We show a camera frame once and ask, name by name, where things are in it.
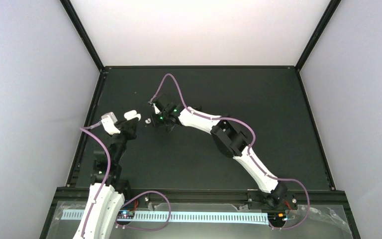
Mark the white earbud charging case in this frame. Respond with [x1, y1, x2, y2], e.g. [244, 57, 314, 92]
[123, 110, 141, 121]

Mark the black earbud charging case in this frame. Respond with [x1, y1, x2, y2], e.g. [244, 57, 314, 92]
[194, 106, 202, 112]

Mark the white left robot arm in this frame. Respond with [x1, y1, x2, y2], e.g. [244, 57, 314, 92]
[74, 115, 140, 239]

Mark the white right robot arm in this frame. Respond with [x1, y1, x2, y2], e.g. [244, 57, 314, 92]
[149, 94, 287, 209]

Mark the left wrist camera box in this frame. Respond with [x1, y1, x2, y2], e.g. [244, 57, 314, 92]
[100, 112, 120, 135]

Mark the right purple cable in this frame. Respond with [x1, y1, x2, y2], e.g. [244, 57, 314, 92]
[150, 73, 310, 231]

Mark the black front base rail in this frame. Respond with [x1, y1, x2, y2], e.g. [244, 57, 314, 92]
[124, 188, 269, 204]

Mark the light blue cable duct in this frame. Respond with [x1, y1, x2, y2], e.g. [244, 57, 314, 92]
[61, 209, 271, 226]

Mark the black frame post left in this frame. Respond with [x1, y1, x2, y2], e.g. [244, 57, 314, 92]
[60, 0, 104, 72]

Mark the black frame post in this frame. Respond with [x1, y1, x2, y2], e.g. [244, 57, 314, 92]
[295, 0, 341, 72]
[60, 0, 104, 72]

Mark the black frame post right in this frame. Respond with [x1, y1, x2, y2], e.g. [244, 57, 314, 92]
[295, 0, 341, 72]

